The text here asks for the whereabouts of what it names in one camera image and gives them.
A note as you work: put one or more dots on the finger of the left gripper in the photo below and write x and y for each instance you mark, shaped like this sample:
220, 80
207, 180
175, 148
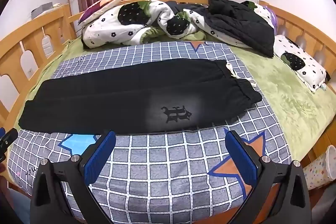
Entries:
7, 138

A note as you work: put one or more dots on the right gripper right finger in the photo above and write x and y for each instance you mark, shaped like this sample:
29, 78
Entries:
244, 156

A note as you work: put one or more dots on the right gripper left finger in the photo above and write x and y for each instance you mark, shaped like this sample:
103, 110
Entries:
95, 156

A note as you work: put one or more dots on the black pants with white stripe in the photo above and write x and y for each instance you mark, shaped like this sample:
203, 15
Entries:
161, 96

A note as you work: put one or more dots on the blue checked star blanket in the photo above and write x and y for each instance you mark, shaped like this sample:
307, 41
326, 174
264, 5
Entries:
181, 177

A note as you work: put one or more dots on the green fleece bed sheet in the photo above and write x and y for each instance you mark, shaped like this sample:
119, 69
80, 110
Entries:
304, 117

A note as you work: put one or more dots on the star patterned waste bin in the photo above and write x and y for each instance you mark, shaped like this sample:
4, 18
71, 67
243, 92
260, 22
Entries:
322, 170

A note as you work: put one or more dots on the white strawberry print pillow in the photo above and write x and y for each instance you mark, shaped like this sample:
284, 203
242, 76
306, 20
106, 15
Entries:
307, 69

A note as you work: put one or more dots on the grey box on shelf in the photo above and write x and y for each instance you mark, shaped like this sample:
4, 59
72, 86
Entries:
42, 8

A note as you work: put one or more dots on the black quilted jacket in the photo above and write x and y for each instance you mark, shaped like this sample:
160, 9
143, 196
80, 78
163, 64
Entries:
230, 22

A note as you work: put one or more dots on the white strawberry print quilt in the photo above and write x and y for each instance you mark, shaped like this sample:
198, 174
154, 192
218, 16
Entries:
137, 22

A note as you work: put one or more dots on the purple patterned cushion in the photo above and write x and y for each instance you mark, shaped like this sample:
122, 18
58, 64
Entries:
96, 10

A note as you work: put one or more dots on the wooden bed frame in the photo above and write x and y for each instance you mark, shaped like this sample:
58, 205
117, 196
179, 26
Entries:
24, 53

